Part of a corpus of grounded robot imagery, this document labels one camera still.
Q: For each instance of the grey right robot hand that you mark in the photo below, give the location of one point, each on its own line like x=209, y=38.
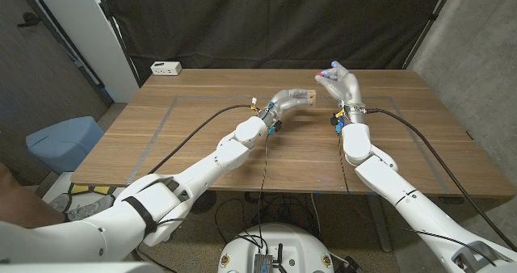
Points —
x=345, y=87

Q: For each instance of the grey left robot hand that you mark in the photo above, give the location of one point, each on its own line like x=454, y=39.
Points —
x=282, y=101

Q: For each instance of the small wooden block with holes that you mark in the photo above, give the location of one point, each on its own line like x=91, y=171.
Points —
x=312, y=97

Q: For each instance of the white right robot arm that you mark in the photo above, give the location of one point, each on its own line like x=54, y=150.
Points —
x=383, y=176

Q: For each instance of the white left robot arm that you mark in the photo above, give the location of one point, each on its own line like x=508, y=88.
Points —
x=161, y=200

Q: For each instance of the black curtain backdrop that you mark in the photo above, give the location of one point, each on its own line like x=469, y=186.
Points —
x=274, y=22

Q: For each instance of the black backdrop stand pole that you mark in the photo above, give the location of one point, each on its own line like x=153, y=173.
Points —
x=119, y=39
x=430, y=20

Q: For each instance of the white power strip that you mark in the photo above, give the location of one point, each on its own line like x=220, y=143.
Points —
x=165, y=68

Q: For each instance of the black round floor fan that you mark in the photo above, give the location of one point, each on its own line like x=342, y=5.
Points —
x=206, y=202

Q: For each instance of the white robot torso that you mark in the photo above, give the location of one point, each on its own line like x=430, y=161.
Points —
x=295, y=244

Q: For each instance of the grey table leg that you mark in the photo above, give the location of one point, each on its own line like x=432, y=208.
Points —
x=381, y=232

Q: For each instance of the grey electronics module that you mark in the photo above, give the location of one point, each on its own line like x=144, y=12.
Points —
x=263, y=263

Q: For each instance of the white cabinet panel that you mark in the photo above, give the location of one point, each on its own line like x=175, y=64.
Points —
x=89, y=34

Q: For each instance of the blue padded stool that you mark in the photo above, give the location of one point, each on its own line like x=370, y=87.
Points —
x=64, y=141

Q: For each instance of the person's bare leg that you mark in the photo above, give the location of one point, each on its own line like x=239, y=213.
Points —
x=24, y=208

